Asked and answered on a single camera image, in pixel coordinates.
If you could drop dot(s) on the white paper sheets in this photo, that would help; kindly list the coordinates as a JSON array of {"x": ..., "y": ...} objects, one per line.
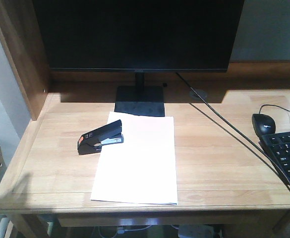
[{"x": 142, "y": 169}]

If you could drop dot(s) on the black stapler orange button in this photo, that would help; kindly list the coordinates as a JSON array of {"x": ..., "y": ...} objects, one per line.
[{"x": 92, "y": 142}]

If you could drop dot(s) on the wooden desk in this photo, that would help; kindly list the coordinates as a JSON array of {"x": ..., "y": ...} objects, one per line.
[{"x": 218, "y": 179}]

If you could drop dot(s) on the black computer monitor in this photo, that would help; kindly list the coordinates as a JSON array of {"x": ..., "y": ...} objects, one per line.
[{"x": 139, "y": 36}]

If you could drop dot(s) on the black computer mouse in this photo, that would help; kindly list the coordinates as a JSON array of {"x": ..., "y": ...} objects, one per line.
[{"x": 263, "y": 124}]

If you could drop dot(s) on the white power strip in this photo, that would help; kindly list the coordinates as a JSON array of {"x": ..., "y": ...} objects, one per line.
[{"x": 199, "y": 231}]

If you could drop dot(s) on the black computer keyboard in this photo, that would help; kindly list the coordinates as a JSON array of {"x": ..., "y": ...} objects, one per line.
[{"x": 277, "y": 146}]

